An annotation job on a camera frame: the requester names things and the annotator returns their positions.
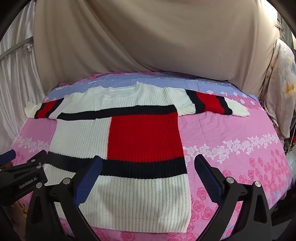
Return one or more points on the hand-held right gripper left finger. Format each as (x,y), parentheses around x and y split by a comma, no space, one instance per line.
(89,178)

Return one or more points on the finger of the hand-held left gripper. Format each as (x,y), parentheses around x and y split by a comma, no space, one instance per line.
(7,155)
(38,157)

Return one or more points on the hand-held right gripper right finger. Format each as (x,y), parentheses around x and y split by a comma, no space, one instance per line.
(208,178)

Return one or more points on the white red black knit sweater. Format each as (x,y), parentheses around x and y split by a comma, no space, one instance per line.
(143,136)

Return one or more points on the pink floral bed sheet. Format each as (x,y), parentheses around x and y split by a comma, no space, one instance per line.
(231,143)

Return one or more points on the white pleated curtain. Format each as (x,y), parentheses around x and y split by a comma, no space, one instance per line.
(18,97)

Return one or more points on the grey metal bar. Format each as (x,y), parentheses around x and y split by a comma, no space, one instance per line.
(13,48)

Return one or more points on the patterned white pillow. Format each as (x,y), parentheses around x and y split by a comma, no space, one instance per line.
(281,92)

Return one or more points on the beige backdrop cloth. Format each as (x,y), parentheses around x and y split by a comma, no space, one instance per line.
(150,37)

